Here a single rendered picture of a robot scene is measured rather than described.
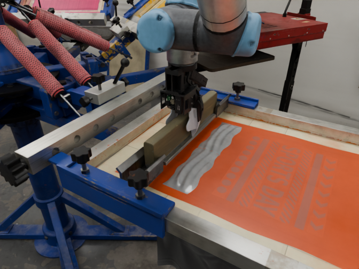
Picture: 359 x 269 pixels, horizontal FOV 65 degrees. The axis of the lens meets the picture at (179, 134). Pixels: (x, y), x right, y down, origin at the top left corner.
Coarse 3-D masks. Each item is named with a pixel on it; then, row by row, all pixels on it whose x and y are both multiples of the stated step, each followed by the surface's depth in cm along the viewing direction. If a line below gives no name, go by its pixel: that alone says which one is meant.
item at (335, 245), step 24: (168, 168) 74; (216, 168) 74; (168, 192) 66; (192, 192) 66; (240, 216) 60; (264, 216) 60; (336, 216) 60; (288, 240) 55; (312, 240) 55; (336, 240) 55; (336, 264) 50
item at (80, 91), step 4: (76, 88) 97; (80, 88) 97; (84, 88) 97; (88, 88) 97; (72, 92) 95; (76, 92) 94; (80, 92) 94; (72, 96) 96; (76, 96) 95; (80, 96) 94; (116, 96) 92; (72, 100) 97; (76, 100) 96; (108, 100) 89; (76, 104) 97; (80, 104) 96
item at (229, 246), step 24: (144, 120) 88; (264, 120) 94; (288, 120) 90; (312, 120) 88; (120, 144) 80; (168, 216) 55; (192, 216) 55; (192, 240) 53; (216, 240) 50; (240, 240) 50; (240, 264) 49; (264, 264) 46; (288, 264) 46
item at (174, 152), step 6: (210, 120) 88; (204, 126) 85; (198, 132) 82; (186, 138) 78; (192, 138) 79; (180, 144) 76; (186, 144) 77; (174, 150) 74; (180, 150) 74; (168, 156) 71; (174, 156) 72; (168, 162) 70
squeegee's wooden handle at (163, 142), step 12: (204, 96) 87; (216, 96) 90; (204, 108) 84; (180, 120) 74; (204, 120) 87; (156, 132) 69; (168, 132) 69; (180, 132) 74; (144, 144) 66; (156, 144) 65; (168, 144) 70; (144, 156) 68; (156, 156) 67
